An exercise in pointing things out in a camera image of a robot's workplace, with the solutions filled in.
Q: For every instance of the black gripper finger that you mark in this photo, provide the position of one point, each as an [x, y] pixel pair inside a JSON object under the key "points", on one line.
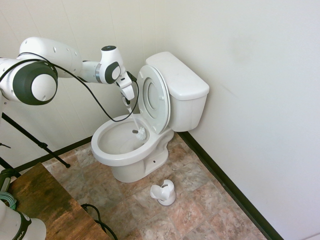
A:
{"points": [[129, 106], [124, 99]]}

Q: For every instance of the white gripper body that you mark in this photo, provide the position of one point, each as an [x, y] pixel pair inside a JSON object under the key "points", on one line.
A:
{"points": [[127, 87]]}

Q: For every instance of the white toilet brush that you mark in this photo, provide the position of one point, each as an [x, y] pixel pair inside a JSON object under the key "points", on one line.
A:
{"points": [[141, 133]]}

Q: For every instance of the white toilet lid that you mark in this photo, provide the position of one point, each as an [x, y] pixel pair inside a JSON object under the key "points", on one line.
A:
{"points": [[155, 95]]}

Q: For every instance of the white toilet seat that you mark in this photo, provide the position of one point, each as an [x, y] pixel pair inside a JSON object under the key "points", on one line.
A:
{"points": [[156, 123]]}

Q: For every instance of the white toilet bowl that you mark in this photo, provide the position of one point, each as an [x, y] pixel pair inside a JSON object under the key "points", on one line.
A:
{"points": [[120, 157]]}

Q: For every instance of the white toilet tank cover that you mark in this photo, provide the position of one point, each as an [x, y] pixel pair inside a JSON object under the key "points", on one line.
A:
{"points": [[180, 75]]}

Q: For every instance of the white toilet tank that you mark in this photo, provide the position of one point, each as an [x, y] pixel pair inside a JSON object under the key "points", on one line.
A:
{"points": [[187, 112]]}

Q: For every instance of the white toilet brush holder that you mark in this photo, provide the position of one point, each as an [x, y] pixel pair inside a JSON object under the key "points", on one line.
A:
{"points": [[166, 200]]}

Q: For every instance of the black baseboard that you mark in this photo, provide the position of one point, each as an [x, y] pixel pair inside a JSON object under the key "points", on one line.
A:
{"points": [[224, 180], [72, 145]]}

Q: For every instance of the brown wooden table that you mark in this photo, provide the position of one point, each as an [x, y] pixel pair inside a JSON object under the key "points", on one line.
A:
{"points": [[50, 200]]}

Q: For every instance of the black camera tripod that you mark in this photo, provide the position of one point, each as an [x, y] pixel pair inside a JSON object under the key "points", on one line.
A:
{"points": [[43, 145]]}

